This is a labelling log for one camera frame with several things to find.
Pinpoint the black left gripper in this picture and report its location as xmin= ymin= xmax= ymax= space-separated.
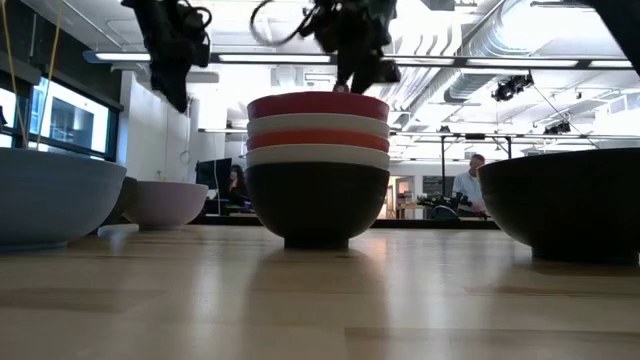
xmin=122 ymin=0 xmax=196 ymax=114

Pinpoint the white bowl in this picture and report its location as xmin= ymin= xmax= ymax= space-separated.
xmin=246 ymin=112 xmax=391 ymax=140
xmin=245 ymin=143 xmax=391 ymax=171

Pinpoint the ceiling light strip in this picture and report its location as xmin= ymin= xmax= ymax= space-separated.
xmin=588 ymin=59 xmax=634 ymax=70
xmin=83 ymin=49 xmax=151 ymax=64
xmin=466 ymin=58 xmax=580 ymax=69
xmin=382 ymin=55 xmax=455 ymax=66
xmin=218 ymin=53 xmax=332 ymax=64

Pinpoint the person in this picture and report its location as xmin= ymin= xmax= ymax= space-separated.
xmin=451 ymin=153 xmax=489 ymax=216
xmin=227 ymin=163 xmax=251 ymax=206

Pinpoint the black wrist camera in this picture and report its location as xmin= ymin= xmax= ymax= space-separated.
xmin=188 ymin=27 xmax=212 ymax=69
xmin=377 ymin=58 xmax=402 ymax=84

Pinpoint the blue-grey bowl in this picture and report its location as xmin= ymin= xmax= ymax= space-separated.
xmin=0 ymin=147 xmax=127 ymax=251

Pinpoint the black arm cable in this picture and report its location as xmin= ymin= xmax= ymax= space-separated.
xmin=249 ymin=0 xmax=321 ymax=49
xmin=179 ymin=3 xmax=214 ymax=31

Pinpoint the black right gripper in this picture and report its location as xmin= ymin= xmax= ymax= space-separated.
xmin=312 ymin=0 xmax=399 ymax=95

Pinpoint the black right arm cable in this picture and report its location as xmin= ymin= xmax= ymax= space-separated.
xmin=249 ymin=0 xmax=321 ymax=49

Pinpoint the orange bowl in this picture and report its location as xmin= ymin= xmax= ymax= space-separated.
xmin=246 ymin=128 xmax=391 ymax=154

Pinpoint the black computer monitor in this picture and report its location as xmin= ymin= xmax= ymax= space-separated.
xmin=195 ymin=157 xmax=234 ymax=201

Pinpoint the black aluminium table frame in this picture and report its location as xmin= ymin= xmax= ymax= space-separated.
xmin=189 ymin=214 xmax=501 ymax=230

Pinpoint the black-framed window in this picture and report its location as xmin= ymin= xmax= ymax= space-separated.
xmin=0 ymin=74 xmax=121 ymax=162

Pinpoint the black metal frame stand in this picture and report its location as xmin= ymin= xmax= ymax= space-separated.
xmin=389 ymin=127 xmax=516 ymax=199

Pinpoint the red bowl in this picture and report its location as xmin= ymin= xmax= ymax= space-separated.
xmin=246 ymin=90 xmax=391 ymax=124

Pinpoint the pale pink bowl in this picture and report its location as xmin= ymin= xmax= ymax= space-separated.
xmin=122 ymin=180 xmax=210 ymax=231

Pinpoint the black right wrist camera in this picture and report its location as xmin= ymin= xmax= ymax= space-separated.
xmin=377 ymin=58 xmax=402 ymax=84

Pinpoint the silver ventilation duct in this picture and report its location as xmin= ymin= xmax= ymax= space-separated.
xmin=443 ymin=0 xmax=556 ymax=105

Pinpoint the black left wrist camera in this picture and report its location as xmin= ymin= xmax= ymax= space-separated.
xmin=188 ymin=27 xmax=212 ymax=69

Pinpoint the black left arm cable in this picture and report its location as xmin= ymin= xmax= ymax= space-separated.
xmin=179 ymin=3 xmax=214 ymax=31

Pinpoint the yellow hanging cable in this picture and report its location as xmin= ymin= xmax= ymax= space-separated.
xmin=0 ymin=0 xmax=27 ymax=149

